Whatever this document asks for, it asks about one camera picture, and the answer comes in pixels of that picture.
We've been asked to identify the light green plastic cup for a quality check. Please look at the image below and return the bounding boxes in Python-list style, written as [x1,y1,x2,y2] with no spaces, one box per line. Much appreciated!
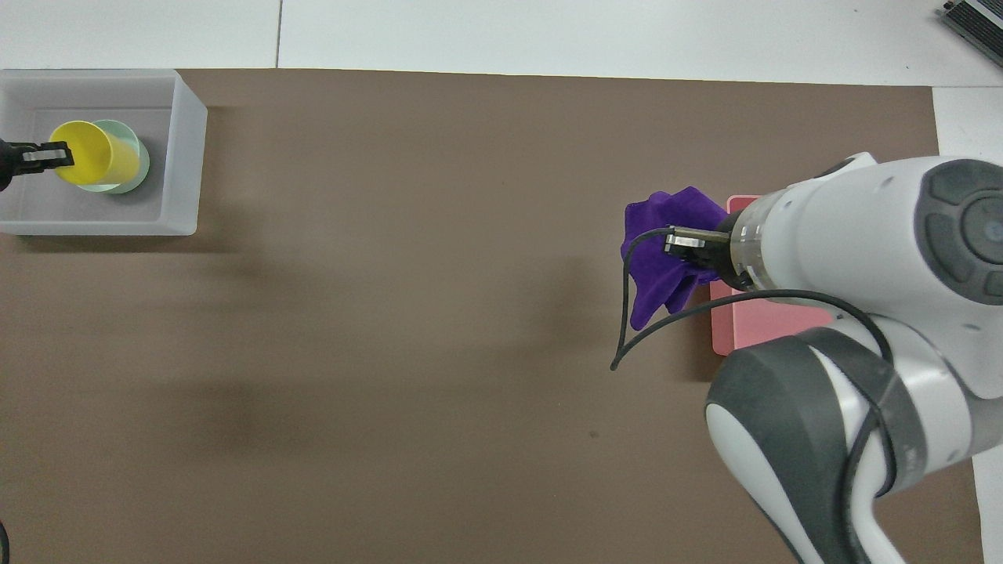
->
[78,119,150,194]

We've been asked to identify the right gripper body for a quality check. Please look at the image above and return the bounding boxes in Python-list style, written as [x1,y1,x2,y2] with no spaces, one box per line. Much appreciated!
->
[700,209,755,293]

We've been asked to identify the yellow plastic cup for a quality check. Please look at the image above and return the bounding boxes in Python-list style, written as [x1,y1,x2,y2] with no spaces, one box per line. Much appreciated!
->
[49,121,142,187]

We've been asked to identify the purple cloth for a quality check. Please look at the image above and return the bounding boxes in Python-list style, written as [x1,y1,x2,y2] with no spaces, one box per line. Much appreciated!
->
[621,186,731,331]

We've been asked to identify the grey ribbed metal device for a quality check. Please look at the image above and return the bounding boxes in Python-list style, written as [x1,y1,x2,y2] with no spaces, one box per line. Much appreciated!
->
[938,0,1003,70]

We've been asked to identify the translucent white plastic box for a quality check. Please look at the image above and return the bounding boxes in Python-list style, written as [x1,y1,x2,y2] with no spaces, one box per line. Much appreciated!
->
[0,69,208,237]

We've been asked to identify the pink tray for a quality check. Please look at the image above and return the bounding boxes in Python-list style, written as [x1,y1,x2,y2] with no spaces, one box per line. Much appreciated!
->
[709,195,836,357]

